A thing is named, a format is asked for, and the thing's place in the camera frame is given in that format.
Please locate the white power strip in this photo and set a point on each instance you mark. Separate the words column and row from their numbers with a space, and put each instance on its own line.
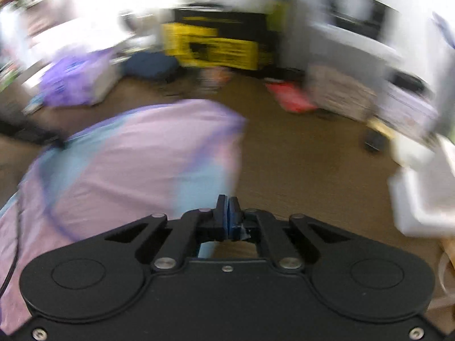
column 423, row 191

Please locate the small black oval item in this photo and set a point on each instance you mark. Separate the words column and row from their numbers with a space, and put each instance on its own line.
column 375, row 141

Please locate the yellow and black box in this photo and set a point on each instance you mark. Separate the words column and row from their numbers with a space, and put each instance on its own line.
column 220, row 48

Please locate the clear container of seeds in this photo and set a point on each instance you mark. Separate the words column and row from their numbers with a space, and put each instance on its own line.
column 337, row 90

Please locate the pink and blue garment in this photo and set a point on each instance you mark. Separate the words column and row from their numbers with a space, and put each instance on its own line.
column 135, row 156

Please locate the purple tissue pack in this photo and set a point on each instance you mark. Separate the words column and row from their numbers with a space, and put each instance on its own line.
column 67, row 78

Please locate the dark blue fabric roll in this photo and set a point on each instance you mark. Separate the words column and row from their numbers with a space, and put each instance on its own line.
column 151, row 64

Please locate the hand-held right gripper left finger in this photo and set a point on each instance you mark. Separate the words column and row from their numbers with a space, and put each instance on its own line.
column 222, row 220

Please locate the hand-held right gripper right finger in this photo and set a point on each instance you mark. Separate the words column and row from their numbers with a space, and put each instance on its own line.
column 234, row 220

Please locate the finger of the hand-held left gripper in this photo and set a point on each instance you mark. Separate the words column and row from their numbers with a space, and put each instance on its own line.
column 39, row 134

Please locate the red snack packet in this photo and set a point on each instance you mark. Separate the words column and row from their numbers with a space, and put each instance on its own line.
column 289, row 96

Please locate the flat white box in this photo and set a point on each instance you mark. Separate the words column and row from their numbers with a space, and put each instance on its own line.
column 105, row 81

